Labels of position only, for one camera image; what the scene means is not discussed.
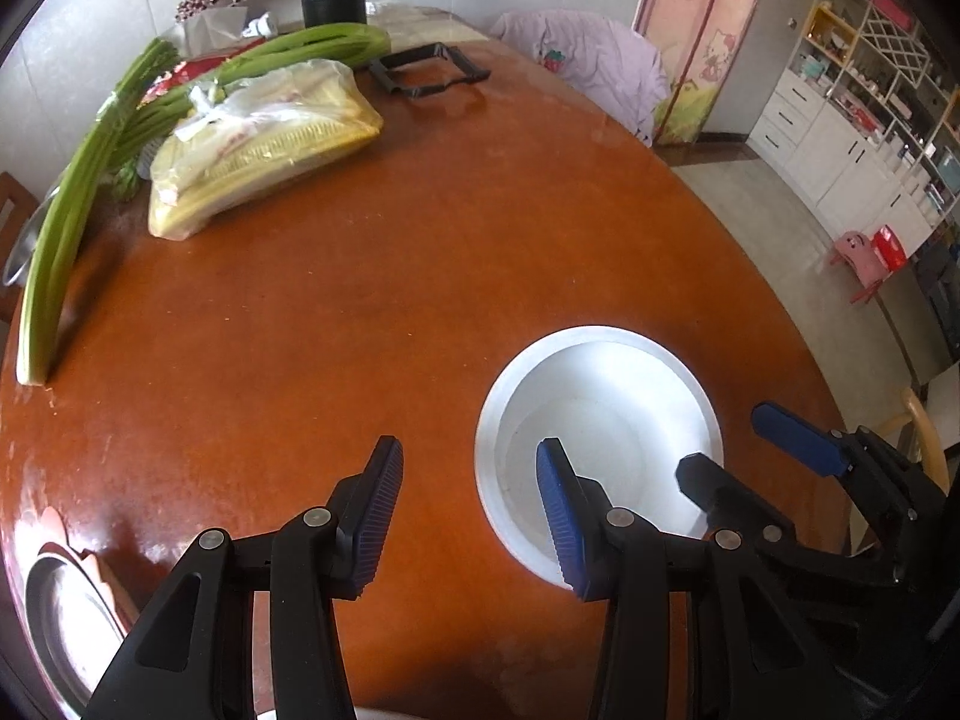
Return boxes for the black folding frame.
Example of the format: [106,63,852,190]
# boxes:
[366,43,493,104]

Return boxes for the light wooden armchair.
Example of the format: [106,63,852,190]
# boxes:
[872,385,960,497]

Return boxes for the green vegetable stalks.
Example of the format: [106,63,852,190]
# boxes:
[111,22,394,202]

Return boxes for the celery bunch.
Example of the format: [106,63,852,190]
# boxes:
[16,37,182,386]

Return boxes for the brown wooden chair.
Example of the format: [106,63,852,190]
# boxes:
[0,171,40,325]

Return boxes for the steel basin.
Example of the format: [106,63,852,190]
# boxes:
[0,186,62,287]

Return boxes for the red food packet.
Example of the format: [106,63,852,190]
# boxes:
[141,52,220,104]

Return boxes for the pink cartoon door curtain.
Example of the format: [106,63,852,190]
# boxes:
[632,0,779,149]

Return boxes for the red plastic stool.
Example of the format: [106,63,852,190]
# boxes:
[870,223,914,276]

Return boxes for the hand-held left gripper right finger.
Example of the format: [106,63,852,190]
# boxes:
[534,436,850,720]

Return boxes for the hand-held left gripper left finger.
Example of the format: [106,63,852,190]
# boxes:
[86,435,406,720]

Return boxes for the pink child stool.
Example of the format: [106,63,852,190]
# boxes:
[828,230,887,308]

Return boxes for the white shelf cabinet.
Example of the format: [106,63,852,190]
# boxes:
[745,0,960,242]

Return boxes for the orange plate with ears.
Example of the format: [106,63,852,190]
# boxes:
[36,506,104,595]

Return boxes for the purple jacket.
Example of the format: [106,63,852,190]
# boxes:
[490,8,670,149]

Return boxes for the bag of yellow noodles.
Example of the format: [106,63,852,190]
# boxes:
[145,58,385,244]

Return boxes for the steel plate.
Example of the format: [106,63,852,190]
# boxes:
[21,550,137,720]

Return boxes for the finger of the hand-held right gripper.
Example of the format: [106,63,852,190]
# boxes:
[751,402,947,520]
[675,453,899,593]

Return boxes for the white bowl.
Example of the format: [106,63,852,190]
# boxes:
[473,324,725,590]

